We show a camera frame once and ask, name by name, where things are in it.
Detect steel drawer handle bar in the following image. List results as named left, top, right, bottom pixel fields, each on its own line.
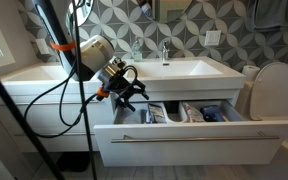
left=110, top=131, right=281, bottom=144

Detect white vanity cabinet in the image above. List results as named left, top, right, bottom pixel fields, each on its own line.
left=0, top=56, right=247, bottom=168

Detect white rectangular sink basin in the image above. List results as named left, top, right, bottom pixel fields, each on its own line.
left=125, top=56, right=247, bottom=91
left=0, top=63, right=72, bottom=83

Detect orange cable strap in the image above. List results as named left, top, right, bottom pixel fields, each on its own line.
left=96, top=87, right=110, bottom=100
left=50, top=40, right=76, bottom=52

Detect thin black stand pole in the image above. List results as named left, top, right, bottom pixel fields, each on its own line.
left=71, top=0, right=98, bottom=180

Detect steel closed drawer handle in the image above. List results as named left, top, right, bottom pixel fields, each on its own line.
left=0, top=100, right=100, bottom=107
left=13, top=132, right=96, bottom=138

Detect blue hair dryer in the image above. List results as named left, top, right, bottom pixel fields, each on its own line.
left=199, top=104, right=226, bottom=123

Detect white toilet paper roll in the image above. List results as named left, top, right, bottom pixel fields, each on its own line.
left=242, top=64, right=262, bottom=83

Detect round wall mirror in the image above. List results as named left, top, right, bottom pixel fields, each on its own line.
left=137, top=0, right=193, bottom=24
left=67, top=0, right=95, bottom=28

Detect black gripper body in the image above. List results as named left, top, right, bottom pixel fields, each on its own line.
left=107, top=64, right=141, bottom=101

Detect clear soap dispenser bottle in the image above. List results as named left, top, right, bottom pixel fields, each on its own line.
left=131, top=35, right=144, bottom=63

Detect thick black tripod leg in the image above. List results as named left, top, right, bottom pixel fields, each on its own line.
left=0, top=56, right=66, bottom=180

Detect white wall outlet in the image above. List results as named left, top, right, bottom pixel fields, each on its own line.
left=34, top=38, right=51, bottom=56

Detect white red toothpaste tube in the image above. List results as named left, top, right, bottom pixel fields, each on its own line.
left=182, top=101, right=205, bottom=124

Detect blue grey hanging towel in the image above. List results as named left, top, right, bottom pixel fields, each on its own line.
left=252, top=0, right=288, bottom=33

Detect white open vanity drawer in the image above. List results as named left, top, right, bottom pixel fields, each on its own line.
left=93, top=99, right=288, bottom=168

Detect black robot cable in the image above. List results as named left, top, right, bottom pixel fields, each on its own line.
left=23, top=64, right=139, bottom=139

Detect chrome faucet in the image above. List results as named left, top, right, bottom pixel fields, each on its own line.
left=160, top=39, right=171, bottom=66

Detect blue electric toothbrush box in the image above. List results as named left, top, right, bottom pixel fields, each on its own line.
left=146, top=102, right=167, bottom=124

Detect black floor object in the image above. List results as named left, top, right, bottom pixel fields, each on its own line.
left=56, top=151, right=91, bottom=173

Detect white wall switch plate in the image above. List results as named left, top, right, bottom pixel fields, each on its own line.
left=203, top=29, right=222, bottom=47

